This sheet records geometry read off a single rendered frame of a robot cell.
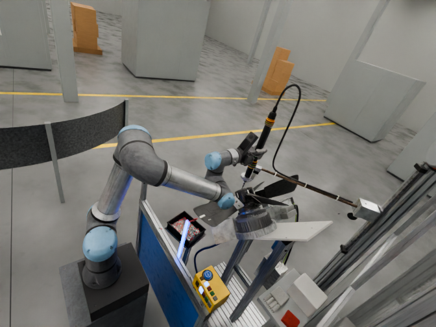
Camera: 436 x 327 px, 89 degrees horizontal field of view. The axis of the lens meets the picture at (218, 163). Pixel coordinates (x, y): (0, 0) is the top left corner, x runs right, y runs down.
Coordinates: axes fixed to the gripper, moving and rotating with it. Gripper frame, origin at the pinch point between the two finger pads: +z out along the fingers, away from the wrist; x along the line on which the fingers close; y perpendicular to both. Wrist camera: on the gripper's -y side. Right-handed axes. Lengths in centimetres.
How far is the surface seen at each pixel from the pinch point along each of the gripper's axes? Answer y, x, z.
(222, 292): 52, 35, -37
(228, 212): 41.1, 3.8, -12.9
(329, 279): 66, 61, 35
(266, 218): 42.5, 17.3, 7.7
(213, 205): 42.7, -5.4, -16.4
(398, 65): -51, -298, 1222
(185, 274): 74, 11, -39
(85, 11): 45, -796, 79
